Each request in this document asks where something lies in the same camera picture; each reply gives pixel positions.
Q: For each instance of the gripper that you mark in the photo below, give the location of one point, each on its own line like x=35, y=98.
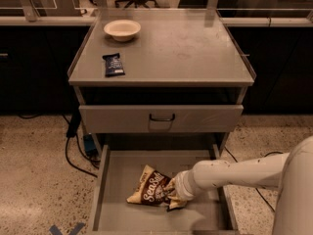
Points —
x=183, y=188

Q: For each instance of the brown chip bag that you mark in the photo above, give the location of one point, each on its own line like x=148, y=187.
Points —
x=150, y=190

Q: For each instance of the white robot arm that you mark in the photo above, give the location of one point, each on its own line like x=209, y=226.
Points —
x=290, y=174

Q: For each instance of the grey drawer cabinet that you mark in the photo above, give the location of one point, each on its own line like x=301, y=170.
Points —
x=179, y=57

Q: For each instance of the closed top drawer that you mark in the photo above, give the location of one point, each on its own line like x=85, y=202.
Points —
x=135, y=118

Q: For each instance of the blue power adapter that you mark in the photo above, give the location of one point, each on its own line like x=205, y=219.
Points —
x=89, y=145

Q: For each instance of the dark blue snack bar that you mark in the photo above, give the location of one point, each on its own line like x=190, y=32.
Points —
x=113, y=64

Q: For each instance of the white paper bowl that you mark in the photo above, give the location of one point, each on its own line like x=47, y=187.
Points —
x=122, y=30

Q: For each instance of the black drawer handle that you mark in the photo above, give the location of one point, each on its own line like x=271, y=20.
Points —
x=162, y=119

